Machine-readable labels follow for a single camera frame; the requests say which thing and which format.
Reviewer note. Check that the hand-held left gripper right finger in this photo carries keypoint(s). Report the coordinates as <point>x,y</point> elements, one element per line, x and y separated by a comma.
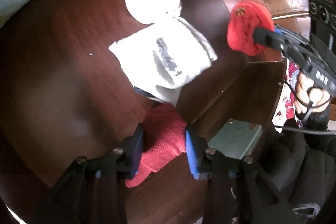
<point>191,158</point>

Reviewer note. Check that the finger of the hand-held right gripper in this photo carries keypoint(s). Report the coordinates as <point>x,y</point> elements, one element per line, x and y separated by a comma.
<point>291,35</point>
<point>265,37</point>

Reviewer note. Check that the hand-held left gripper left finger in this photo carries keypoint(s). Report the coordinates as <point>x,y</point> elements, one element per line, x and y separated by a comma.
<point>135,158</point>

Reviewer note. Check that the red knit underwear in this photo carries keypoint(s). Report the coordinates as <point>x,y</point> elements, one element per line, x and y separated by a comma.
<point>162,140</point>

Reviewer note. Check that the white underwear grey print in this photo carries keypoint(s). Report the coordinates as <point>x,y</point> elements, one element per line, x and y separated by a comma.
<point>141,56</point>

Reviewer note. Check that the person's right forearm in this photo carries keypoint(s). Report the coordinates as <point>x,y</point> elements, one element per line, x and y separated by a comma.
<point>320,119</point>

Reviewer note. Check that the person's right hand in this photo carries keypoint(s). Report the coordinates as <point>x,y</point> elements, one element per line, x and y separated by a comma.
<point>302,92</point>

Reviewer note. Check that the grey green board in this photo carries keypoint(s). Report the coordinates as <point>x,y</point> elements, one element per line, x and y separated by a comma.
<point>236,137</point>

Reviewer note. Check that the red floral cloth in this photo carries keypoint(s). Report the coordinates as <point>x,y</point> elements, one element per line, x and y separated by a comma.
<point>286,106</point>

